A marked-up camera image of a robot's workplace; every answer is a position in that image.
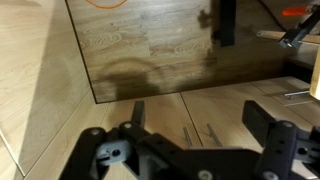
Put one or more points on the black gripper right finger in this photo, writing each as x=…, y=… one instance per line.
x=283, y=142

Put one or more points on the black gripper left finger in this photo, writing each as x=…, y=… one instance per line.
x=146, y=156

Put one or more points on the steel drawer handle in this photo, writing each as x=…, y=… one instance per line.
x=292, y=94

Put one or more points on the steel cabinet door handle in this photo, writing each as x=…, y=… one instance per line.
x=187, y=137

